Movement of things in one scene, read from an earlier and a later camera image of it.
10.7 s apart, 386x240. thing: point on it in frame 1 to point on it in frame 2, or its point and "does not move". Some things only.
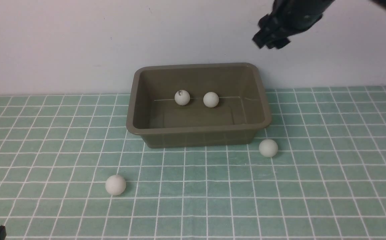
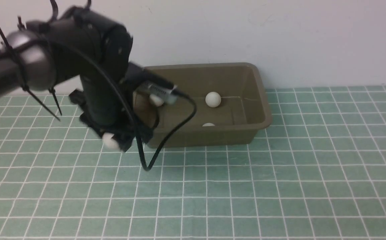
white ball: x=115 y=185 to x=109 y=143
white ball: x=211 y=99 does not move
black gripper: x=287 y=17 to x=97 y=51
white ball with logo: x=182 y=97 to x=156 y=100
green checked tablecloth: x=339 y=172 does not move
